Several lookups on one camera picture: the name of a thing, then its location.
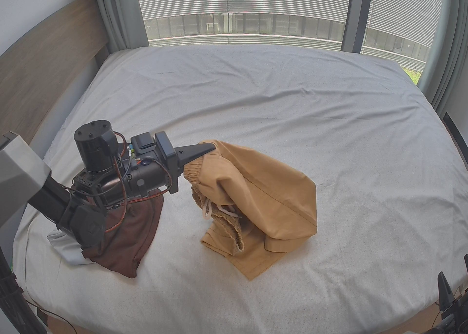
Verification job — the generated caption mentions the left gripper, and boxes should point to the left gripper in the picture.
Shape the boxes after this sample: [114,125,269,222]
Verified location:
[126,131,216,198]

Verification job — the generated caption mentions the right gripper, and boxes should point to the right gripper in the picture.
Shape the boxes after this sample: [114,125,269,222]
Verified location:
[438,254,468,334]

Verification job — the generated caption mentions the tan shorts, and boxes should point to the tan shorts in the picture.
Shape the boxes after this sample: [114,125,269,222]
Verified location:
[183,139,317,281]

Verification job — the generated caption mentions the bed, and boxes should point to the bed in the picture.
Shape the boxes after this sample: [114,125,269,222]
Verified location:
[0,0,468,334]

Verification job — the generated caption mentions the brown garment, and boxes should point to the brown garment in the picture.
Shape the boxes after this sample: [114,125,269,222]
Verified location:
[81,188,164,278]

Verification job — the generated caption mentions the white garment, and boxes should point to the white garment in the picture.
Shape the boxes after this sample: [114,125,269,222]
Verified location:
[47,228,90,265]

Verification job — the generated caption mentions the grey-green curtain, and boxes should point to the grey-green curtain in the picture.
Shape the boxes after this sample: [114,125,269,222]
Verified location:
[77,0,150,53]
[417,0,468,115]

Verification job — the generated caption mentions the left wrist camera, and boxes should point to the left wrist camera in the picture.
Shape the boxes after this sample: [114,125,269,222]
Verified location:
[130,134,158,159]

